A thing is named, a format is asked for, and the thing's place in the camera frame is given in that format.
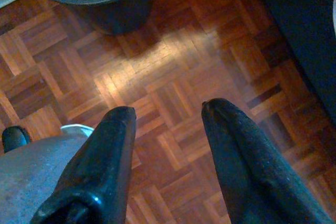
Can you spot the black waste bin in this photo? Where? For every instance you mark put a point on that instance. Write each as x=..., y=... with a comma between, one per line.
x=118, y=14

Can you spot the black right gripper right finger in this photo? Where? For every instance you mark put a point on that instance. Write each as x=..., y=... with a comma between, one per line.
x=246, y=171

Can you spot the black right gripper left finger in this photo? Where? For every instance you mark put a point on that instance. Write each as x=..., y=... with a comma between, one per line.
x=105, y=161

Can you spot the dark bed base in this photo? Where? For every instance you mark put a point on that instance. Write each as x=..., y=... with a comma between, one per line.
x=309, y=37

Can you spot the grey robot leg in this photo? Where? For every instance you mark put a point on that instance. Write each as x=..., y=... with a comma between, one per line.
x=29, y=176

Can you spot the black robot foot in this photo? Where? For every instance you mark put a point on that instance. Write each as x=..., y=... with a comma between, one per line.
x=14, y=138

